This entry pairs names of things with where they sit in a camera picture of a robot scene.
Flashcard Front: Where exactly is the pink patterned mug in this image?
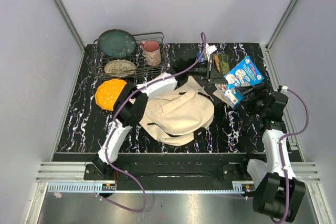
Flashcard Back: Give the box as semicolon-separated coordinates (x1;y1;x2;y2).
140;41;161;67

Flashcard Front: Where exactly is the blue comic book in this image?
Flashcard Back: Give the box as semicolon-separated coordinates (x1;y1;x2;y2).
214;56;264;108

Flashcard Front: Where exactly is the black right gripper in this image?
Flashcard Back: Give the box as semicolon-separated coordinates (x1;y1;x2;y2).
235;82;269;116

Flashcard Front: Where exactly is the orange dotted plate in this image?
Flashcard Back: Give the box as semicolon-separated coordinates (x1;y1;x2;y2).
94;79;127;111

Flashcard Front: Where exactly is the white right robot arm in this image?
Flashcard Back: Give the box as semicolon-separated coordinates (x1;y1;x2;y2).
238;83;306;223

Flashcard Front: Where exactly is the cream canvas student bag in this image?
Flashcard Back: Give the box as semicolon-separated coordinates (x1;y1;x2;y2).
140;77;214;146

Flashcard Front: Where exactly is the Animal Farm paperback book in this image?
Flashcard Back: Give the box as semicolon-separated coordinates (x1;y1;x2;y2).
196;52;230;75

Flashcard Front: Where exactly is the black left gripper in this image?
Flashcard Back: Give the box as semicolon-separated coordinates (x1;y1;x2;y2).
186;60;228;84

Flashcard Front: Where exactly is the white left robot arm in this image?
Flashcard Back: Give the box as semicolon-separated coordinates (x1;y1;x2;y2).
92;59;228;180

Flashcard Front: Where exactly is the dark green plate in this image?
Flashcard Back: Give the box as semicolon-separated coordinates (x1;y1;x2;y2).
98;29;136;58

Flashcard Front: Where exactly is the wire dish rack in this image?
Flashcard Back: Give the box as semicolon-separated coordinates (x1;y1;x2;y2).
89;32;169;80

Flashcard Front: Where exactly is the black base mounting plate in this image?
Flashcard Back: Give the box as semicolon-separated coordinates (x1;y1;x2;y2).
84;153;252;192

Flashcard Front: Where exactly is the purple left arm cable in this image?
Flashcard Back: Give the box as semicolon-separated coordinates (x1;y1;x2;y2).
97;31;209;213

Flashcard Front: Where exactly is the beige patterned plate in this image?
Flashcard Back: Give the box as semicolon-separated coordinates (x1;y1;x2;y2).
104;60;137;77

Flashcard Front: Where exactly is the white cable duct strip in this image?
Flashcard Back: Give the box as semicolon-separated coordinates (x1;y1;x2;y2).
47;182;244;193

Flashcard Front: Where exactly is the aluminium frame rail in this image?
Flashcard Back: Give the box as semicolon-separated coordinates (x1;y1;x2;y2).
38;0;86;49

